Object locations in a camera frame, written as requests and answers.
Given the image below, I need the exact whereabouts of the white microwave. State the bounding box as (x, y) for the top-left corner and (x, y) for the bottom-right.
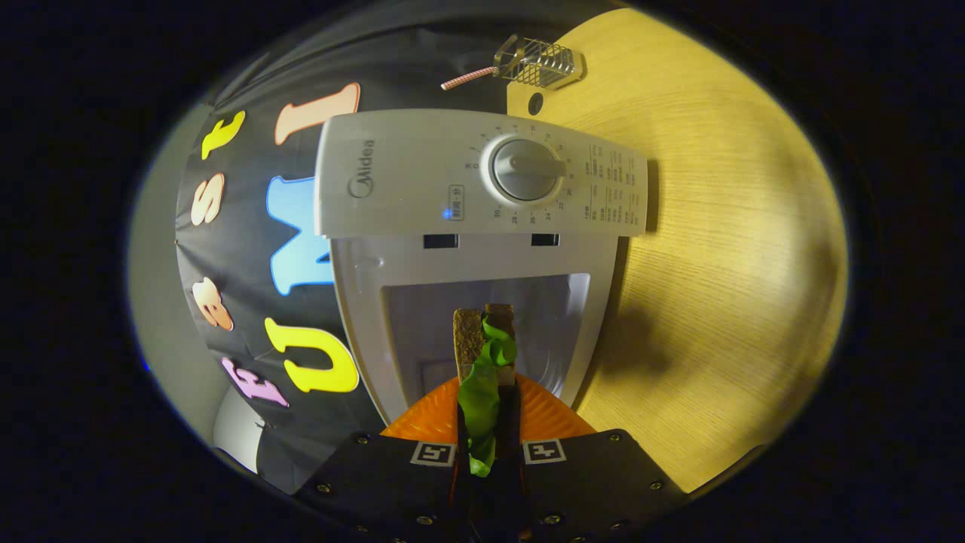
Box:
(313, 108), (650, 428)

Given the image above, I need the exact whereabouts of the wire mesh utensil holder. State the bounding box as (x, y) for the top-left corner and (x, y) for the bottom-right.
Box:
(494, 34), (586, 91)

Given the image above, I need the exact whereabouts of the sandwich with green lettuce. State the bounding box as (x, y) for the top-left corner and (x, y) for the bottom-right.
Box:
(452, 303), (522, 478)

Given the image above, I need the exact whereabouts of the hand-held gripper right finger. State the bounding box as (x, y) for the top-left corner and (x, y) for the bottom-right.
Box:
(513, 373), (689, 543)

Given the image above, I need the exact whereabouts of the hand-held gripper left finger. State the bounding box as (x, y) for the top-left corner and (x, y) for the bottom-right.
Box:
(294, 376), (469, 543)

